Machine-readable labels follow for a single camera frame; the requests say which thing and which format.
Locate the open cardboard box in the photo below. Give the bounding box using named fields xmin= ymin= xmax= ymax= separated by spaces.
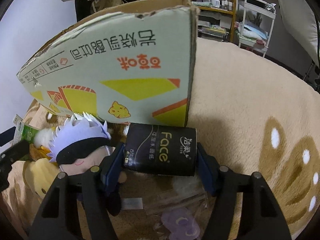
xmin=17 ymin=0 xmax=199 ymax=127

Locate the yellow dog plush toy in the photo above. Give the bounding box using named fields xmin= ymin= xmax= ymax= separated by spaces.
xmin=23 ymin=158 xmax=60 ymax=199

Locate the black Face tissue pack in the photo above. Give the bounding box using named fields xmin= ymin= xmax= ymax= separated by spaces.
xmin=124 ymin=123 xmax=197 ymax=177

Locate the clear plastic bag purple item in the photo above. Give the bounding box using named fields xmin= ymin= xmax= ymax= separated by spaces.
xmin=120 ymin=175 xmax=209 ymax=240

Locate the white duck plush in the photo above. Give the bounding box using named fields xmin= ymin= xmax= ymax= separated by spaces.
xmin=33 ymin=128 xmax=55 ymax=148

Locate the white-haired doll plush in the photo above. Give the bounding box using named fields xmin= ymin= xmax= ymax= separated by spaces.
xmin=47 ymin=112 xmax=128 ymax=217

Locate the white utility cart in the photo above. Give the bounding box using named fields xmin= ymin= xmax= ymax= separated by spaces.
xmin=236 ymin=0 xmax=276 ymax=57

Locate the black hanging garment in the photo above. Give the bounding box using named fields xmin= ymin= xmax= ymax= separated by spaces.
xmin=74 ymin=0 xmax=94 ymax=22

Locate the wooden shelf unit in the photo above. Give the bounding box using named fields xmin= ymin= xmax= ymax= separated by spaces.
xmin=191 ymin=0 xmax=236 ymax=42

